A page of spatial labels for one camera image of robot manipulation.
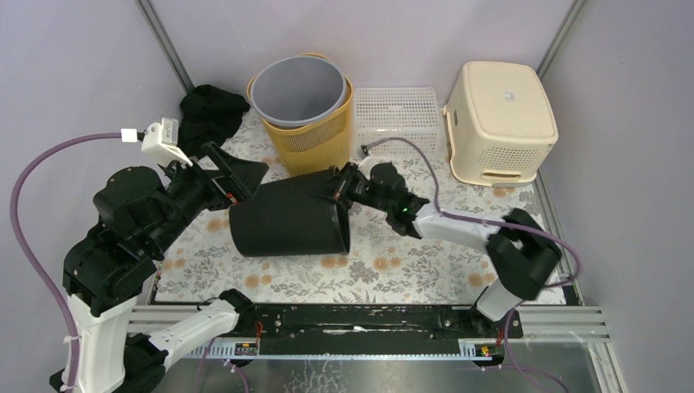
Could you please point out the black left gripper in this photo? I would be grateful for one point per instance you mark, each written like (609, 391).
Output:
(218, 178)

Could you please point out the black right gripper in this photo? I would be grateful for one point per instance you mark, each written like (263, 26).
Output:
(335, 187)

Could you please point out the yellow plastic waste bin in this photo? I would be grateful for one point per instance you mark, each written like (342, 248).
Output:
(316, 146)

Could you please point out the black bucket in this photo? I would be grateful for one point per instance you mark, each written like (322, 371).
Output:
(282, 219)

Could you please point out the white mesh plastic basket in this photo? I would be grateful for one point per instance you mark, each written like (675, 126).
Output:
(412, 113)

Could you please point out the grey plastic bucket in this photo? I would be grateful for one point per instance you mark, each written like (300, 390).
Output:
(297, 91)

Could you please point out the large cream plastic basket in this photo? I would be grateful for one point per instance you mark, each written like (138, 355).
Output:
(500, 124)

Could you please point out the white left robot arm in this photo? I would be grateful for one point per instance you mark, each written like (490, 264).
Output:
(139, 219)

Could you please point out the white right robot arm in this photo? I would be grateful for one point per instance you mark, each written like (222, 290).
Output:
(522, 254)

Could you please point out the black crumpled cloth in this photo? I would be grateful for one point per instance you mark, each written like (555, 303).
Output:
(210, 114)

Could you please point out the floral patterned table mat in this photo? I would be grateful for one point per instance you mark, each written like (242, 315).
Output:
(381, 267)

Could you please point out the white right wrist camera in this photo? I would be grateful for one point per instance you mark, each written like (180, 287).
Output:
(370, 161)

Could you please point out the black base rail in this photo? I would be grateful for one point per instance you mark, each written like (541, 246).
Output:
(350, 329)

